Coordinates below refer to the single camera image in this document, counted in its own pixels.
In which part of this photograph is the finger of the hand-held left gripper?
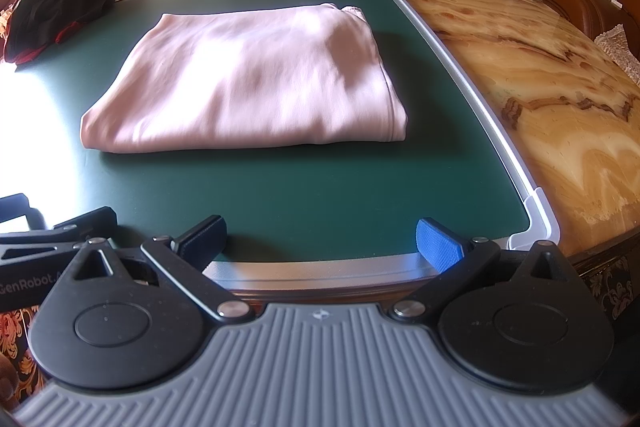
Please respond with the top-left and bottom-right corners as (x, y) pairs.
(0, 206), (118, 258)
(0, 193), (47, 233)

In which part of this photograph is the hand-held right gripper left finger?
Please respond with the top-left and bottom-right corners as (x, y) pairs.
(65, 215), (256, 324)

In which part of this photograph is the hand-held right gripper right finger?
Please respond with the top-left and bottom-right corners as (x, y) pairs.
(390, 217), (581, 323)

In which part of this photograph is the pink satin garment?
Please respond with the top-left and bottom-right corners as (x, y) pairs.
(80, 3), (408, 154)

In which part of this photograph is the black and red clothes pile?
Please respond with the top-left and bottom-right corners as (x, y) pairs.
(2, 0), (116, 65)

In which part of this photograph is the cream lace seat cushion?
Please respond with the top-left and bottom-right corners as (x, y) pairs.
(592, 26), (640, 88)

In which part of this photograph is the green board with aluminium frame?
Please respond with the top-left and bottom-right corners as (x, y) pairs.
(0, 0), (558, 294)

